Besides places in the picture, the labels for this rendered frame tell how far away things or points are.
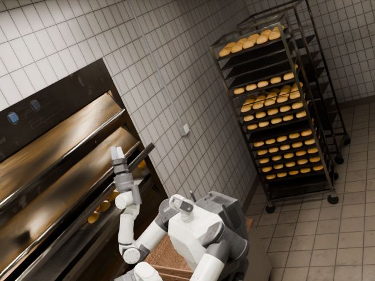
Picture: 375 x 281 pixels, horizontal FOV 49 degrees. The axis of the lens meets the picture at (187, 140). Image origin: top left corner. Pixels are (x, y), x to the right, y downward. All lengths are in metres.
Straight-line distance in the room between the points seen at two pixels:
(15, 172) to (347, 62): 4.74
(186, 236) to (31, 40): 1.44
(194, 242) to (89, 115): 1.28
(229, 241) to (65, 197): 1.12
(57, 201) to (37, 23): 1.04
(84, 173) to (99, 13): 1.17
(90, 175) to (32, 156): 0.42
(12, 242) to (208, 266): 1.03
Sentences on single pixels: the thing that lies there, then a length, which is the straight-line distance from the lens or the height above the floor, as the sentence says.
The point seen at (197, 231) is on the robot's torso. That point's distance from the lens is 1.73.
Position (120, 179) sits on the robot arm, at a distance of 1.95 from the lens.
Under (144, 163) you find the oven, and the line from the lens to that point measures 3.04.
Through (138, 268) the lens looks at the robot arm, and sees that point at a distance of 1.78.
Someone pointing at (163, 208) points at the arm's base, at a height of 1.40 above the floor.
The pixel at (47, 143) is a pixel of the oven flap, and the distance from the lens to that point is 2.42.
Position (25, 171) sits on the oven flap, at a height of 1.78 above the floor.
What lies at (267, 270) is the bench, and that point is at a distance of 3.40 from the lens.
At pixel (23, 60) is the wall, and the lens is 2.45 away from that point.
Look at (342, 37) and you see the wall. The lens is 5.92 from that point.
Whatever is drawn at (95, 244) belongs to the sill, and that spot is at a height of 1.17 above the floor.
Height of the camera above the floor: 2.26
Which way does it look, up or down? 18 degrees down
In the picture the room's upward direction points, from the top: 23 degrees counter-clockwise
